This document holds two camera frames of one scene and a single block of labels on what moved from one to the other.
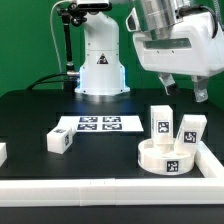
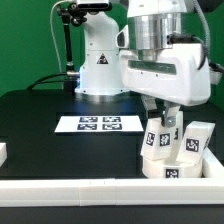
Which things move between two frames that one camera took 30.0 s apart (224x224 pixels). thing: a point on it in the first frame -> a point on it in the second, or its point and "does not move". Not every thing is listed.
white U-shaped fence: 208,190 does not move
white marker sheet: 100,123 does not move
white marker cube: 59,139 -> 158,140
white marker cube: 162,124 -> 177,134
